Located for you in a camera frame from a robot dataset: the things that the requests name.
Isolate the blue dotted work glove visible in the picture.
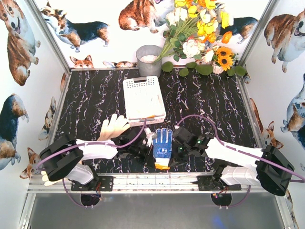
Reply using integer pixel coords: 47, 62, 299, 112
153, 128, 173, 159

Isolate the artificial flower bouquet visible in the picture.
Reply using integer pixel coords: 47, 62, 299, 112
154, 0, 255, 76

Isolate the white perforated storage basket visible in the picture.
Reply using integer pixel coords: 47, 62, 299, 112
123, 76, 166, 127

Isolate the aluminium front rail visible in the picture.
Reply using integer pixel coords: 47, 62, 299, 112
27, 173, 248, 194

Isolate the cream glove off table edge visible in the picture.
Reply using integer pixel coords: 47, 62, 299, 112
41, 169, 62, 187

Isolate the grey metal bucket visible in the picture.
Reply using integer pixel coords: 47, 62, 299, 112
136, 45, 162, 78

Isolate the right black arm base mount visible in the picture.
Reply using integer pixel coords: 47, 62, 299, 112
191, 174, 242, 191

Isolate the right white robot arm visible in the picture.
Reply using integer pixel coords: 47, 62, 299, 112
172, 127, 294, 196

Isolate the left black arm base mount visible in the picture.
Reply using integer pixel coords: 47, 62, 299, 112
71, 167, 114, 191

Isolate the white glove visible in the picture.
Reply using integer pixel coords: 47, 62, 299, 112
154, 158, 170, 170

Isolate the yellow palm glove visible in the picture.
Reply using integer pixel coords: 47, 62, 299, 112
128, 89, 165, 119

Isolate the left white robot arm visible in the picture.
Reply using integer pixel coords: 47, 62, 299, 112
37, 128, 156, 186

